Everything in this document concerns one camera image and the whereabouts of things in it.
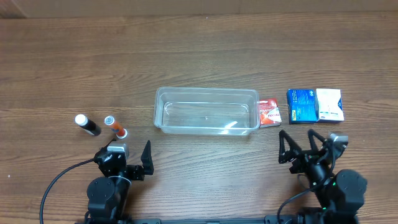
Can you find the dark bottle white cap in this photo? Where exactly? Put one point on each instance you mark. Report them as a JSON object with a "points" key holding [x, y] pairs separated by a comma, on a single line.
{"points": [[88, 125]]}

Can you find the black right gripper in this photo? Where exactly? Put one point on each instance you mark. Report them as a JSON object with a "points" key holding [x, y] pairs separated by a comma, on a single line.
{"points": [[305, 158]]}

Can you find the blue VapoDrops box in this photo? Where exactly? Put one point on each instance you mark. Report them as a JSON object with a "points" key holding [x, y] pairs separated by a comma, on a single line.
{"points": [[301, 105]]}

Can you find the white medicine box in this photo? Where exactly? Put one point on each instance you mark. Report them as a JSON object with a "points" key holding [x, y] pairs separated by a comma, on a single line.
{"points": [[329, 105]]}

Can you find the clear plastic container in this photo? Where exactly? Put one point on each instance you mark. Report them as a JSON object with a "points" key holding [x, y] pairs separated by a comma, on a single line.
{"points": [[206, 111]]}

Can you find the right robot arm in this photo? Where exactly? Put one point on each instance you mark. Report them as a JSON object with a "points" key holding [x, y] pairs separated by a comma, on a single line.
{"points": [[340, 195]]}

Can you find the red Panadol box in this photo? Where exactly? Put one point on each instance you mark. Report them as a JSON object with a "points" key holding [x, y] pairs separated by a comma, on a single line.
{"points": [[269, 113]]}

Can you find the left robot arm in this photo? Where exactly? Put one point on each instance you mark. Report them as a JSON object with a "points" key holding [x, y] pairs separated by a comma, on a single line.
{"points": [[107, 195]]}

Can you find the orange vitamin tube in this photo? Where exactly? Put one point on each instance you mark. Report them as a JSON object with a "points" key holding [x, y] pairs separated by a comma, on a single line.
{"points": [[115, 126]]}

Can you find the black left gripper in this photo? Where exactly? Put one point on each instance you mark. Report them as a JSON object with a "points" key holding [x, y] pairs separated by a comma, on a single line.
{"points": [[134, 171]]}

